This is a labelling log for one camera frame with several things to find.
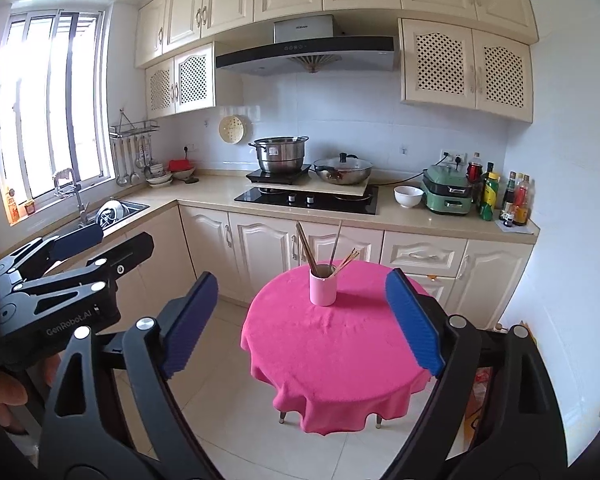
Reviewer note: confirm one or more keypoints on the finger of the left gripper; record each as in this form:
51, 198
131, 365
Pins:
99, 276
35, 258

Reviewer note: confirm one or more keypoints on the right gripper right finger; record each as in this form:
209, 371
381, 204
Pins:
519, 433

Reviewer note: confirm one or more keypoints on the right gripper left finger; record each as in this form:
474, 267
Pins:
85, 434

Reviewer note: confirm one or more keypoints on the pink ceramic utensil cup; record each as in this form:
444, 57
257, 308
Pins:
322, 285

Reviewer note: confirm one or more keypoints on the curved wooden chopstick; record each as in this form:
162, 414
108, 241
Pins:
354, 254

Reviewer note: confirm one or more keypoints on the light wooden chopstick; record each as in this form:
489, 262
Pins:
335, 245

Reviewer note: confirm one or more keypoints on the cream lower kitchen cabinets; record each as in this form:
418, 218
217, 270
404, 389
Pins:
471, 266

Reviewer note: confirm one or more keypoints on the cream kitchen cabinets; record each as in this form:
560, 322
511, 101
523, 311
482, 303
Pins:
465, 53
471, 266

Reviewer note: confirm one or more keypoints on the cream upper kitchen cabinets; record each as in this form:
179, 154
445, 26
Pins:
465, 53

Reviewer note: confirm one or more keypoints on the person's left hand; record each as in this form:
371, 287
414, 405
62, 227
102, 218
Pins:
12, 393

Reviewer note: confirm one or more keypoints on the steel sink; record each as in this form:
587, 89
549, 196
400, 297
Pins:
106, 216

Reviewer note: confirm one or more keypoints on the chrome faucet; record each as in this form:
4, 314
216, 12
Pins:
65, 185

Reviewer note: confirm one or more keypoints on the stacked bowls on counter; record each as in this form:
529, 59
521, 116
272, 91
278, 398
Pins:
157, 175

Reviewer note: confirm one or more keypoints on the red container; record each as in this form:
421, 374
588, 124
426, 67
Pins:
181, 169

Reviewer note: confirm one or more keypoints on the window with bars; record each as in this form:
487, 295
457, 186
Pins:
51, 124

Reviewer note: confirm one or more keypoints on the pink round tablecloth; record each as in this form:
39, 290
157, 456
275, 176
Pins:
334, 365

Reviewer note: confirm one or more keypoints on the black induction cooker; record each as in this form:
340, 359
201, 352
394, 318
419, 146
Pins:
284, 178

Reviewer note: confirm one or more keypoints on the round bamboo trivet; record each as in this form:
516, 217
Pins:
232, 129

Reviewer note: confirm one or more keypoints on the dark soy sauce bottle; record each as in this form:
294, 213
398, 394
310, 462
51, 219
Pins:
508, 206

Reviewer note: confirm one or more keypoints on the steel stock pot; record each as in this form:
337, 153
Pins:
280, 154

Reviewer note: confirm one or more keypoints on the orange sauce bottle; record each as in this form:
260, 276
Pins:
521, 201

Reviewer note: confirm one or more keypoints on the wooden board under wok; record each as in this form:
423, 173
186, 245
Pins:
310, 183

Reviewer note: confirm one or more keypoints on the green electric cooker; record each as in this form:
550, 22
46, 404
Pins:
446, 190

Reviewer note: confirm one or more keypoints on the green oil bottle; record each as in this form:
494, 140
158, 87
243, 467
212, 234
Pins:
489, 193

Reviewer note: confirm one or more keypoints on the white bowl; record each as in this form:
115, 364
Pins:
408, 196

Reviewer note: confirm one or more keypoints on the black gas hob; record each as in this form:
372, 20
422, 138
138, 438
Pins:
353, 204

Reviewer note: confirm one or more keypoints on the red cap sauce bottle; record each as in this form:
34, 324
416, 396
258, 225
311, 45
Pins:
473, 175

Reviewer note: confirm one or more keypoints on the wok with glass lid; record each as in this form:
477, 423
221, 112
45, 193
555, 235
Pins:
345, 169

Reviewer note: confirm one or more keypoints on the black range hood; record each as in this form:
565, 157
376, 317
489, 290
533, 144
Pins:
312, 45

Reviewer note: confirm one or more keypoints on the wall utensil rack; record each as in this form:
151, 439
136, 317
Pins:
130, 146

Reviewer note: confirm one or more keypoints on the wall power socket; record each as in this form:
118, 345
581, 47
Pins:
453, 158

